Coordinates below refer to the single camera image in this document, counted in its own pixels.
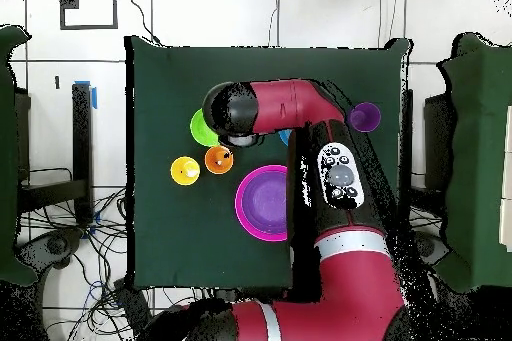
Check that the purple bowl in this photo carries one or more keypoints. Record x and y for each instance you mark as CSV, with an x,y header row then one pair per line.
x,y
264,203

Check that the large pink bowl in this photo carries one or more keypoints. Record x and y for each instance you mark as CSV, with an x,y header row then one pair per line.
x,y
238,201

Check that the blue ringed flat-bottom bowl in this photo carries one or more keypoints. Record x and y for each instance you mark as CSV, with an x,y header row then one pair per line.
x,y
284,138

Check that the orange cup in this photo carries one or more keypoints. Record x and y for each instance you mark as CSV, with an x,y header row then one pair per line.
x,y
214,155

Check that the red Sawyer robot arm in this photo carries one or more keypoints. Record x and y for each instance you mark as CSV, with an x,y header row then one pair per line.
x,y
280,105

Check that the green bowl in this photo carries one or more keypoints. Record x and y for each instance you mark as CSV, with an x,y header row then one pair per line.
x,y
200,131

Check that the yellow cup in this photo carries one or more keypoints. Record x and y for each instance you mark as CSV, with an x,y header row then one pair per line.
x,y
180,166

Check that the purple cup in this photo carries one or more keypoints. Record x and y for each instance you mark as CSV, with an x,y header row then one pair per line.
x,y
366,117

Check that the black stand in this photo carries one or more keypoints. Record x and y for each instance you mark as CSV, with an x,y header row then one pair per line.
x,y
407,137
82,137

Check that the blue tape piece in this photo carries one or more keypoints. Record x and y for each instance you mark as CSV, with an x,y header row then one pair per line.
x,y
94,98

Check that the black box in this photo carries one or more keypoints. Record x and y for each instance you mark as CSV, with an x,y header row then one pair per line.
x,y
132,301

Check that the grey chair base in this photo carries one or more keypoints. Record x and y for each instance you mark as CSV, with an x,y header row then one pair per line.
x,y
56,245
432,249

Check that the dark green side tablecloth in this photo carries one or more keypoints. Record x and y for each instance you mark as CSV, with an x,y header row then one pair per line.
x,y
480,157
8,157

